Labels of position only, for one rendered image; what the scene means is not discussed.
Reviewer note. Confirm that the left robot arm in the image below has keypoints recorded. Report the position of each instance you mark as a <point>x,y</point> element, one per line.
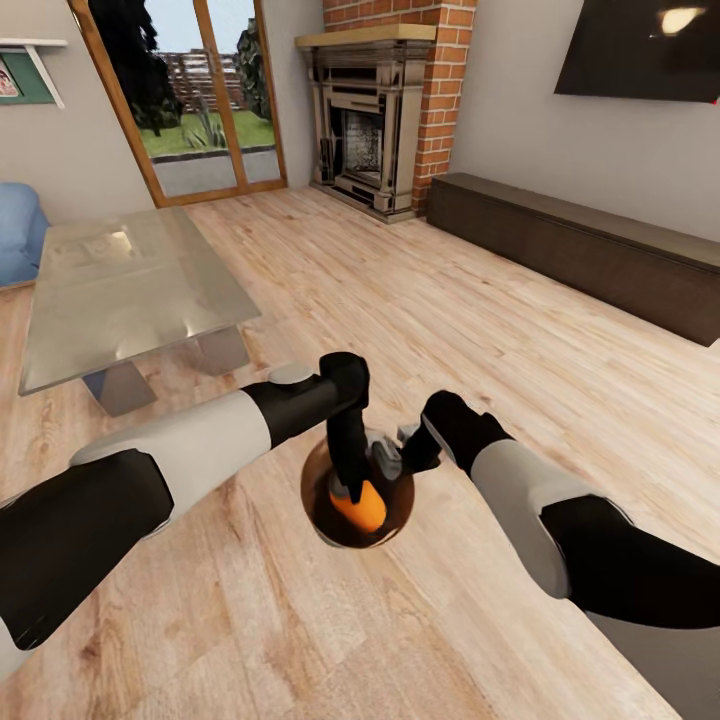
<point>60,538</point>

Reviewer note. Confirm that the wood fireplace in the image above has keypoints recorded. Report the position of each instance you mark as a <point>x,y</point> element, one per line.
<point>367,100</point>

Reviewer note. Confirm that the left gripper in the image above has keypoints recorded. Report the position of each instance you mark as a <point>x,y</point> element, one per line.
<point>348,452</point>

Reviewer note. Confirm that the can of soda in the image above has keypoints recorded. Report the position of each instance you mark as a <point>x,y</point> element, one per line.
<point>366,516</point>

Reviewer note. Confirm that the sofa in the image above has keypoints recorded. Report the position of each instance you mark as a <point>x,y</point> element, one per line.
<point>22,234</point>

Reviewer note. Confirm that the trash can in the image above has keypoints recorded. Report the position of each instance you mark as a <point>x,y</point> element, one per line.
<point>329,522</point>

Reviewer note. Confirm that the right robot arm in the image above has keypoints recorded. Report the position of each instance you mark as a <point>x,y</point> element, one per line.
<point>658,604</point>

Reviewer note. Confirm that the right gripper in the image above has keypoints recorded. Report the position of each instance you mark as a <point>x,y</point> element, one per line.
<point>414,460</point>

